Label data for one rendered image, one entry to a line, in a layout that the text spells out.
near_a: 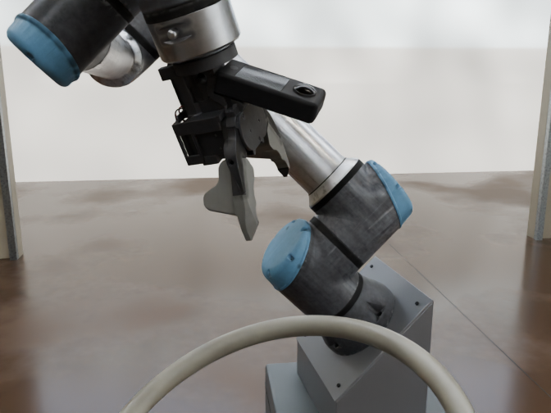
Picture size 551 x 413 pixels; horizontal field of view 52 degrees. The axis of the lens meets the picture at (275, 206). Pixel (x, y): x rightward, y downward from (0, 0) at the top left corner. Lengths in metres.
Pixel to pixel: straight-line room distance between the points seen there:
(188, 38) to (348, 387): 0.85
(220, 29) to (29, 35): 0.22
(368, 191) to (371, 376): 0.38
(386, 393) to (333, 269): 0.29
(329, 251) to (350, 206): 0.10
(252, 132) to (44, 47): 0.25
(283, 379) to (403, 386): 0.35
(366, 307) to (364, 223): 0.19
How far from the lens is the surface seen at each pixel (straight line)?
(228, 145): 0.61
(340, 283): 1.20
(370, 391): 1.26
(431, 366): 0.73
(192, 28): 0.59
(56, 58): 0.70
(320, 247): 1.17
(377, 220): 1.18
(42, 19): 0.70
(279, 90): 0.60
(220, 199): 0.63
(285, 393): 1.44
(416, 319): 1.23
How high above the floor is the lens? 1.61
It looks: 14 degrees down
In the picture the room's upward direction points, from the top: straight up
